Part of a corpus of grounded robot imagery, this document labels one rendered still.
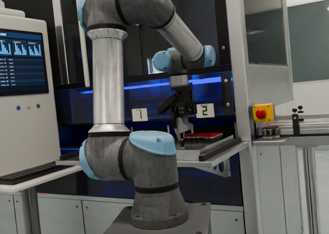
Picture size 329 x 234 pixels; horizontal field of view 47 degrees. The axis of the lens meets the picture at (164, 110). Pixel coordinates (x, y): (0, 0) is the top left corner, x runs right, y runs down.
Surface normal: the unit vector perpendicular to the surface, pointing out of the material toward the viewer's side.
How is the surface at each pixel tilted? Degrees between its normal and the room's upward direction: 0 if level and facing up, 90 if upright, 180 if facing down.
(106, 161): 86
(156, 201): 72
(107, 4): 96
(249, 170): 90
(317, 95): 90
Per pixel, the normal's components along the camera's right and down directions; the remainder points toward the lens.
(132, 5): 0.00, 0.36
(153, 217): -0.21, -0.24
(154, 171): -0.02, 0.05
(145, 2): 0.31, 0.18
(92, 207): -0.48, 0.09
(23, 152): 0.87, -0.06
